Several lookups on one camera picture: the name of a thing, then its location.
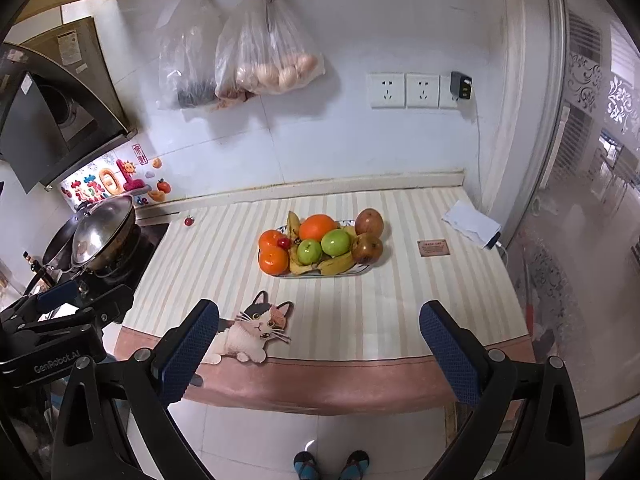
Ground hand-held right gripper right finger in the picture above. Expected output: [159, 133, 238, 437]
[419, 301, 586, 480]

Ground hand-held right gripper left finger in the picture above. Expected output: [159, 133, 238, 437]
[50, 300, 220, 480]

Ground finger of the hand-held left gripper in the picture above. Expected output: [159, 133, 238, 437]
[0, 280, 82, 330]
[15, 285, 136, 342]

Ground patterned glass plate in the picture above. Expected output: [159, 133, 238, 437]
[258, 217, 373, 279]

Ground small tangerine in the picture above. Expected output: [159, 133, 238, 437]
[257, 246, 291, 276]
[258, 230, 287, 252]

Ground brownish red pomegranate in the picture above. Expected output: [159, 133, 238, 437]
[355, 208, 385, 237]
[351, 234, 384, 264]

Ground small green apple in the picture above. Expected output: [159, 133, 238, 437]
[297, 239, 323, 266]

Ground large green apple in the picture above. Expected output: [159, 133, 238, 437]
[320, 229, 352, 257]

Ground large orange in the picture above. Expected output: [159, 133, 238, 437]
[299, 214, 338, 242]

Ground steel wok with lid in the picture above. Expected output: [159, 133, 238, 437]
[42, 200, 142, 281]

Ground striped tablecloth with cat print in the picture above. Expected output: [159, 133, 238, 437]
[114, 186, 538, 416]

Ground black gas stove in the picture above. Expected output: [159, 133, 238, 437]
[82, 220, 171, 292]

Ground brown square label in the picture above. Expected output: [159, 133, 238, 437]
[417, 239, 450, 258]

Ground orange fruit sticker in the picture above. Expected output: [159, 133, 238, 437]
[149, 177, 174, 204]

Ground white folded cloth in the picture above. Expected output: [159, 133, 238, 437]
[441, 200, 501, 243]

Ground blue sandal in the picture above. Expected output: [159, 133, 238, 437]
[339, 450, 371, 480]
[293, 451, 321, 480]

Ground black range hood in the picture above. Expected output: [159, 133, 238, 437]
[0, 15, 139, 194]

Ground glass sliding door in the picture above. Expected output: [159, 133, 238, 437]
[500, 0, 640, 423]

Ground white counter edge strip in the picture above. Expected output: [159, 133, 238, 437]
[135, 169, 467, 211]

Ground clear bag with dark contents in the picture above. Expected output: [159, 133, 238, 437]
[155, 0, 224, 112]

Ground clear bag of eggs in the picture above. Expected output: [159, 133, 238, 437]
[215, 0, 327, 112]

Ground colourful wall stickers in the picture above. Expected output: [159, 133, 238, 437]
[60, 157, 151, 212]

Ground white charging cable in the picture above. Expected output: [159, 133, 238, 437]
[469, 97, 511, 267]

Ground white wall socket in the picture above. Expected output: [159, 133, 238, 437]
[366, 72, 407, 109]
[439, 74, 461, 110]
[406, 72, 442, 109]

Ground black wall charger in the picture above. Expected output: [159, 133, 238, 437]
[450, 71, 473, 102]

